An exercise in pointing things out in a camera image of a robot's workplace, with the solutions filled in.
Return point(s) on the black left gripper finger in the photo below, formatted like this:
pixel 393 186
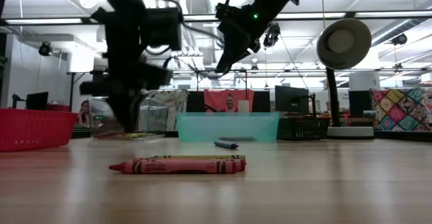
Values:
pixel 152 77
pixel 118 82

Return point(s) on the red crayon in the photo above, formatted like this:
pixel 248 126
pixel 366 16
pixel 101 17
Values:
pixel 175 167
pixel 241 165

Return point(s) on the black ceiling spotlight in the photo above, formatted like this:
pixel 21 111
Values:
pixel 400 39
pixel 271 36
pixel 44 49

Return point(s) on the pale floral cloth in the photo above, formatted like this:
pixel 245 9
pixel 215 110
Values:
pixel 173 102

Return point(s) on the clear plastic bin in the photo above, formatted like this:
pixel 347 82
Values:
pixel 155 116

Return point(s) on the person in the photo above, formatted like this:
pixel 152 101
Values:
pixel 84 114
pixel 230 103

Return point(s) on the black fabric panel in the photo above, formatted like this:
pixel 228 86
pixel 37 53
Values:
pixel 194 101

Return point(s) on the red fabric panel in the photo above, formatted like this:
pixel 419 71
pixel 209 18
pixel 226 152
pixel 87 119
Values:
pixel 212 99

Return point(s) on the white box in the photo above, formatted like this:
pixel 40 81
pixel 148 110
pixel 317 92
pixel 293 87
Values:
pixel 243 106

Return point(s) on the teal plastic bin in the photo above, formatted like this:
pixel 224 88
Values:
pixel 226 127

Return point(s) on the black beam with light strips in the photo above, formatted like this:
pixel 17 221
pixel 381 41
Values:
pixel 44 21

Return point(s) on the white desk lamp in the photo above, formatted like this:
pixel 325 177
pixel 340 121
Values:
pixel 344 42

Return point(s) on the black plastic basket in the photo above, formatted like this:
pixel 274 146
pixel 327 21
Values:
pixel 303 129

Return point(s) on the red plastic basket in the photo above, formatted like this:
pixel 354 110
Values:
pixel 33 129

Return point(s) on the colourful patchwork quilt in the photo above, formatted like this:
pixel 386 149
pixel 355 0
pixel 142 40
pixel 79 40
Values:
pixel 401 109

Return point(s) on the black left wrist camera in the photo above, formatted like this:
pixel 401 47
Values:
pixel 163 28

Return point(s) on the black background rig frame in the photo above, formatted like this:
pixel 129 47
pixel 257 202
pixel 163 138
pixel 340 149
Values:
pixel 303 70

